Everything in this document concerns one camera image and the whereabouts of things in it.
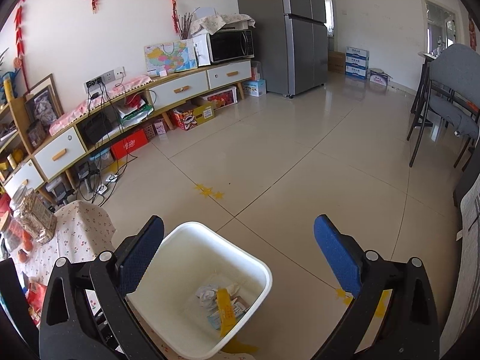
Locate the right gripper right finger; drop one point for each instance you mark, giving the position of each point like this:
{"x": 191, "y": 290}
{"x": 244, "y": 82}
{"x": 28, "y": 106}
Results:
{"x": 410, "y": 327}

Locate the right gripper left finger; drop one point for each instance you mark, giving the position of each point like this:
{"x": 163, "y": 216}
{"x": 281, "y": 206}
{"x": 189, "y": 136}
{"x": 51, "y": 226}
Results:
{"x": 85, "y": 314}

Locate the white paper ball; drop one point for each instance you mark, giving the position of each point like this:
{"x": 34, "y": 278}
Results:
{"x": 207, "y": 295}

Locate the yellow snack wrapper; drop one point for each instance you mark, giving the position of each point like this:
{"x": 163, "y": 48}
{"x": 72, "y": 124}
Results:
{"x": 223, "y": 300}

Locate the red instant noodle bowl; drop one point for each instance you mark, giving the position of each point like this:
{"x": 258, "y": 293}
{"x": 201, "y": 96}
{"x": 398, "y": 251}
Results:
{"x": 35, "y": 297}

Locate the light blue milk carton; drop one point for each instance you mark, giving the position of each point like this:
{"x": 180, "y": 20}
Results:
{"x": 237, "y": 310}

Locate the cherry print tablecloth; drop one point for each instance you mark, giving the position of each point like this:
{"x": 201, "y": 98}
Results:
{"x": 82, "y": 232}

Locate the tangerine in jar left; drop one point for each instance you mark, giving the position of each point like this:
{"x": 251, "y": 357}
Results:
{"x": 22, "y": 256}

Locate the tangerine in jar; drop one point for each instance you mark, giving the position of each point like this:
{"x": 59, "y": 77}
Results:
{"x": 22, "y": 256}
{"x": 27, "y": 245}

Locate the tangerine in jar right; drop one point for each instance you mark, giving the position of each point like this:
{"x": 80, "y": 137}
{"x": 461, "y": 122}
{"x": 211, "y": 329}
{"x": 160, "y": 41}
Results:
{"x": 27, "y": 245}

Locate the plastic jar of seeds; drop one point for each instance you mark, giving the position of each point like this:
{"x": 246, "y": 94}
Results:
{"x": 33, "y": 216}

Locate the red box under cabinet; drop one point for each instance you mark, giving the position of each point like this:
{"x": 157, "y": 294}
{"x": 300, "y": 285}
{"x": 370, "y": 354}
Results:
{"x": 126, "y": 145}

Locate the long wooden tv cabinet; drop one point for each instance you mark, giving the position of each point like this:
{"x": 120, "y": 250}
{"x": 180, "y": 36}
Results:
{"x": 57, "y": 154}

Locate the framed cat picture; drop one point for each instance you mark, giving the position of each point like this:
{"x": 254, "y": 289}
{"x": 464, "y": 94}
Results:
{"x": 42, "y": 102}

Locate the red snack carton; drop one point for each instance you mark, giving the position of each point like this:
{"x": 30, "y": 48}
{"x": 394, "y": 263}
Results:
{"x": 184, "y": 117}

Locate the grey chair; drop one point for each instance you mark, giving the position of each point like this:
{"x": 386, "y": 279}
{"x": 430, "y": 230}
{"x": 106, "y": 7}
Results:
{"x": 449, "y": 89}

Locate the pink cloth on cabinet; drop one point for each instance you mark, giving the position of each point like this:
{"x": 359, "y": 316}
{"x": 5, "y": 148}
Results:
{"x": 90, "y": 105}

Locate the stacked blue white boxes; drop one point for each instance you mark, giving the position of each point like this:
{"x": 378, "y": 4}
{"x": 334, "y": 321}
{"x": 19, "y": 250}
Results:
{"x": 356, "y": 62}

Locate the colourful map poster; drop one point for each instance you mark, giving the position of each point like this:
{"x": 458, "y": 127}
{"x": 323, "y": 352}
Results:
{"x": 170, "y": 57}

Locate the black microwave oven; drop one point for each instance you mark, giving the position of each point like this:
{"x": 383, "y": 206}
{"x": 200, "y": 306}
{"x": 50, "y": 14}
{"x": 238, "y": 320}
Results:
{"x": 223, "y": 46}

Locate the grey refrigerator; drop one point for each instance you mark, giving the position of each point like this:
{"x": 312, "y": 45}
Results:
{"x": 291, "y": 43}

